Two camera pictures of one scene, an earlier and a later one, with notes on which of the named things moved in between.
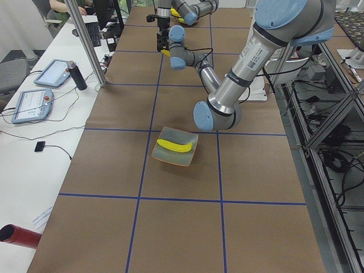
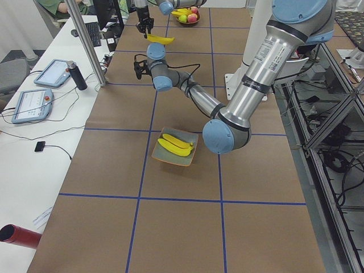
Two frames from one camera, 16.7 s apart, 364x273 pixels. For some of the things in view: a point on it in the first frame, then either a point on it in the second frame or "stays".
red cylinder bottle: x=12 y=234 stays
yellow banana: x=166 y=52 → x=176 y=141
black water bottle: x=77 y=75 stays
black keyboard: x=94 y=32 stays
